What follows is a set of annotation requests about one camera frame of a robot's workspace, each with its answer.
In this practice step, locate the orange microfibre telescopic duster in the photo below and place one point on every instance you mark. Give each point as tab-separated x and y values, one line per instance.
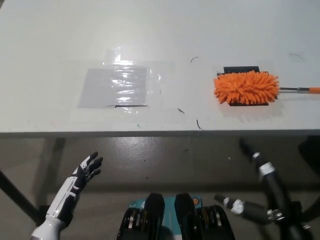
246	87

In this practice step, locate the clear plastic tape film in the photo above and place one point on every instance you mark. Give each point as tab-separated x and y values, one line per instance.
160	75

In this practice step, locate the black diagonal table leg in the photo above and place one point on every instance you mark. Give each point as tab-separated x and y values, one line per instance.
17	192

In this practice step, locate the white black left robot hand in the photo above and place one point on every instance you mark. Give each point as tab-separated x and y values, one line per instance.
75	180

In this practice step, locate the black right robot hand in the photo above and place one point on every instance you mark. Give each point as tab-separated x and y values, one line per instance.
271	185

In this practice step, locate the black tape square patch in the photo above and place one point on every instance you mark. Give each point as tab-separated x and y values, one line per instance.
240	68

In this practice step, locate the black teal robot torso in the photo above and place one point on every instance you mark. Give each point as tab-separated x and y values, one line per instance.
175	217

